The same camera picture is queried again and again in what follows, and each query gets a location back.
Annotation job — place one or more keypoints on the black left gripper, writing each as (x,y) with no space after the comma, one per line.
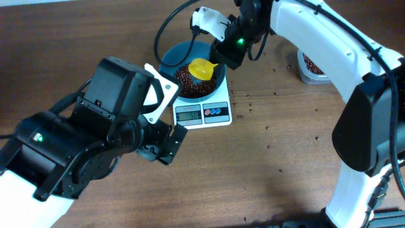
(169,160)

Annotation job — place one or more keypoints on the yellow measuring scoop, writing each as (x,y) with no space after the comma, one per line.
(202,69)

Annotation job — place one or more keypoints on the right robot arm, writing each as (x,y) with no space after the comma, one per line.
(369,135)

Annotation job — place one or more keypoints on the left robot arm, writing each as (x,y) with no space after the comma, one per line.
(51,157)

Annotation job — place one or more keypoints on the blue plastic bowl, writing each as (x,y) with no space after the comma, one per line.
(176,53)

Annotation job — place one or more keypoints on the red beans in bowl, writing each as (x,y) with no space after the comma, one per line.
(191,87)

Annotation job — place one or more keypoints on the white digital kitchen scale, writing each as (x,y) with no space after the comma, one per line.
(213,110)

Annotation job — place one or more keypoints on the clear plastic container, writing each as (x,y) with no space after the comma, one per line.
(307,76)

